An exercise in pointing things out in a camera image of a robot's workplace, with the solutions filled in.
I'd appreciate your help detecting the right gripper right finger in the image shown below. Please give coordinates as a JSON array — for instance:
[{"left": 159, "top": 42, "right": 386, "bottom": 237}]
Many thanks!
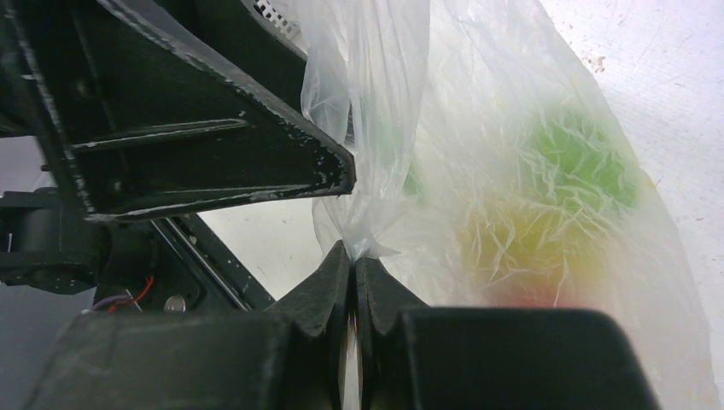
[{"left": 353, "top": 258, "right": 658, "bottom": 409}]

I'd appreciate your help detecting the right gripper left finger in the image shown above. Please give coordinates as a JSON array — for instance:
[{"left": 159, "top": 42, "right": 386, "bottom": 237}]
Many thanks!
[{"left": 26, "top": 243, "right": 350, "bottom": 409}]

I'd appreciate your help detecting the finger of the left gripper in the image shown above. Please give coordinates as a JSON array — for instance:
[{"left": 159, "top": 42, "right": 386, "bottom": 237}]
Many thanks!
[{"left": 11, "top": 1, "right": 355, "bottom": 222}]

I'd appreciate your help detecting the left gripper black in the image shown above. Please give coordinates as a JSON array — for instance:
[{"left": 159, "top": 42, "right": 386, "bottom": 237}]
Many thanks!
[{"left": 1, "top": 1, "right": 254, "bottom": 310}]

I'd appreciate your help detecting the clear plastic bag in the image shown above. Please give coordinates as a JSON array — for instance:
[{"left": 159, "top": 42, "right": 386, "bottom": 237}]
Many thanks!
[{"left": 274, "top": 1, "right": 723, "bottom": 409}]

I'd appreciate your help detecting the red fake fruit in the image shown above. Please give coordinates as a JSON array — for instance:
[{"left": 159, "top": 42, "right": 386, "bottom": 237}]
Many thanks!
[{"left": 491, "top": 284, "right": 577, "bottom": 308}]

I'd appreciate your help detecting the yellow fake lemon in bag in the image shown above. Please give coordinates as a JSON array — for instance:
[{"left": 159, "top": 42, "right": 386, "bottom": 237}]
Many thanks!
[{"left": 457, "top": 200, "right": 604, "bottom": 299}]

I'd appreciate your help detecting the green fake fruit in bag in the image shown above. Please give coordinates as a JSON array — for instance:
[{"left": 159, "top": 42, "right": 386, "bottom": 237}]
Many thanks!
[{"left": 528, "top": 109, "right": 639, "bottom": 215}]

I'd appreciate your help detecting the white plastic basket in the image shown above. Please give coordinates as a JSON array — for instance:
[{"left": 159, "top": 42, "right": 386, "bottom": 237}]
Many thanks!
[{"left": 240, "top": 0, "right": 307, "bottom": 60}]

